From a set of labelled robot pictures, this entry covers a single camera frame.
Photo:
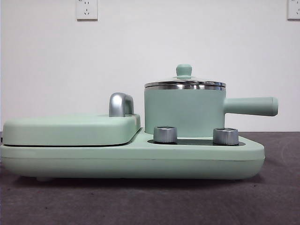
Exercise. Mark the silver control knob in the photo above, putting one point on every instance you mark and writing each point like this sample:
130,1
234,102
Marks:
164,134
225,136

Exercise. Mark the glass lid with green knob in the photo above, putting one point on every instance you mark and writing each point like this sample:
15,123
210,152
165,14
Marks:
183,70

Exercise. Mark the white wall socket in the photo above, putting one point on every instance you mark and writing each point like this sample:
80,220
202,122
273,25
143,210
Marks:
294,10
87,10

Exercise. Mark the mint green breakfast maker base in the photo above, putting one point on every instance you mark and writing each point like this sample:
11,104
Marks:
93,161

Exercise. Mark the mint green griddle cover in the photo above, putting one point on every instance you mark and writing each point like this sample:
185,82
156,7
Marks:
70,131

